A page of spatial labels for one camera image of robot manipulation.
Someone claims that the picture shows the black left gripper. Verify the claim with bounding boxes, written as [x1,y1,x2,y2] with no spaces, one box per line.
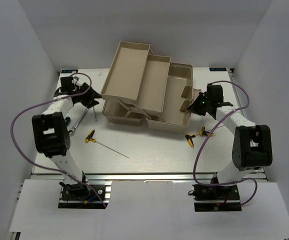
[73,82,103,109]

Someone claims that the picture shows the yellow T-handle hex key short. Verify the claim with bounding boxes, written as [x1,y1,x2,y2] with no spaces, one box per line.
[185,133,197,148]

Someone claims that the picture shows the short green-handled screwdriver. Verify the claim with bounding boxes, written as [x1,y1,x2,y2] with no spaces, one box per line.
[64,116,71,124]

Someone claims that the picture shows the yellow T-handle hex key long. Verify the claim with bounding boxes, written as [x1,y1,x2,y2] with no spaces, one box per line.
[84,129,129,159]

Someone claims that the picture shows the silver ratchet wrench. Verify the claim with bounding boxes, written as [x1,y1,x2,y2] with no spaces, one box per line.
[68,108,89,137]

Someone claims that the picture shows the beige plastic toolbox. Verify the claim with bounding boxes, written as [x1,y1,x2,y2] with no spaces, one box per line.
[100,41,200,133]

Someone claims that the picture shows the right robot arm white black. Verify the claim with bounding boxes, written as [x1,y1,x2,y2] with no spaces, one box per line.
[187,81,273,200]

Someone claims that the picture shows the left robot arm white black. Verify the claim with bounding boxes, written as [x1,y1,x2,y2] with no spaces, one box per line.
[31,72,102,200]

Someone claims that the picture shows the blue label sticker left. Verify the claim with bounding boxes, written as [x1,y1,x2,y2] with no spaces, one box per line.
[61,69,78,74]

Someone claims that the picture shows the blue label sticker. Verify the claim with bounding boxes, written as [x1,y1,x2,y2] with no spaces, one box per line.
[61,69,78,74]
[209,67,227,72]

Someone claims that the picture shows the blue label sticker right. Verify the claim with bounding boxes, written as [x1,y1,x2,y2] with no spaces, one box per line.
[209,67,227,72]

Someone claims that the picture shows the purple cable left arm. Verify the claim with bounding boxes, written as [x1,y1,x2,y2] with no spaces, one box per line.
[10,72,108,210]

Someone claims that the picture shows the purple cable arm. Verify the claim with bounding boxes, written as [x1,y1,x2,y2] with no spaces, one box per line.
[10,72,108,210]
[193,80,259,207]

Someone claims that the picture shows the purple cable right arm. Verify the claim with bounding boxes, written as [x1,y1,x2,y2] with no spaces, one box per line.
[193,80,259,207]

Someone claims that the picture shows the aluminium rail table front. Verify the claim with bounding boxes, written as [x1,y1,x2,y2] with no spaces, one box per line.
[30,171,268,182]

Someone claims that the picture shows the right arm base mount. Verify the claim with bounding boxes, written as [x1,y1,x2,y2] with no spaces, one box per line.
[188,184,242,213]

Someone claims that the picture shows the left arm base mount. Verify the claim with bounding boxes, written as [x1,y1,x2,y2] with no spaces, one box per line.
[58,182,108,210]

